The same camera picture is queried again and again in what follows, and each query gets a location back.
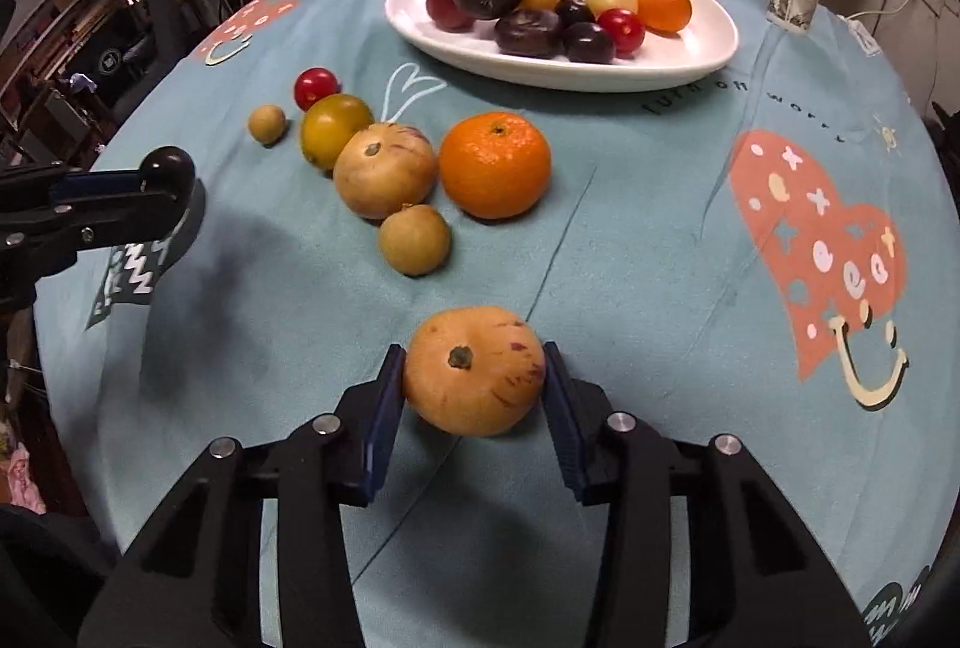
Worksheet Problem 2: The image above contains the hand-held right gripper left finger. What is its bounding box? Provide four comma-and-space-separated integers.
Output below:
79, 342, 410, 648

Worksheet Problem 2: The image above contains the red cherry tomato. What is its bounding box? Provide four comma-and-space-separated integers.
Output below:
598, 8, 646, 54
294, 67, 341, 112

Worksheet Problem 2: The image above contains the orange tan pepino melon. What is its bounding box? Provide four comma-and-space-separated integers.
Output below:
403, 307, 546, 437

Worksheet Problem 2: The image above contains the small tan longan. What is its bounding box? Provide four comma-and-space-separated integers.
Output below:
248, 104, 287, 147

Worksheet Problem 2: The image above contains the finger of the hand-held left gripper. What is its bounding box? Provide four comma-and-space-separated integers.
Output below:
0, 189, 192, 260
0, 162, 145, 211

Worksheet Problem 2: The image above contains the white oval plate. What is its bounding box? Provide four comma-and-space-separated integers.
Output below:
385, 0, 740, 92

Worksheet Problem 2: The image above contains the light blue printed tablecloth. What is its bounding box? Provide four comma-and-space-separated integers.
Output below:
34, 0, 950, 648

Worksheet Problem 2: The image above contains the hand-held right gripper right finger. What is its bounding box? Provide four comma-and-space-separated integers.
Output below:
541, 340, 871, 648

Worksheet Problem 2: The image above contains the dark red plum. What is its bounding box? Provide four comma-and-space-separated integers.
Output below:
426, 0, 475, 32

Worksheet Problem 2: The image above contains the white power cable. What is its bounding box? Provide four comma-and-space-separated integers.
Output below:
847, 0, 920, 20

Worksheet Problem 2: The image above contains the pink cloth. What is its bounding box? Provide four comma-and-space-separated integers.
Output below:
0, 442, 46, 514

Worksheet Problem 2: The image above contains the white power strip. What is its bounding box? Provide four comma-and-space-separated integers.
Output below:
844, 14, 880, 56

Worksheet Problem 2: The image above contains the yellow orange tomato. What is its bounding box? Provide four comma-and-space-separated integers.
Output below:
301, 94, 374, 172

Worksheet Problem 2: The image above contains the orange mandarin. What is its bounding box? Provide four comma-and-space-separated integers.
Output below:
439, 112, 552, 220
636, 0, 692, 33

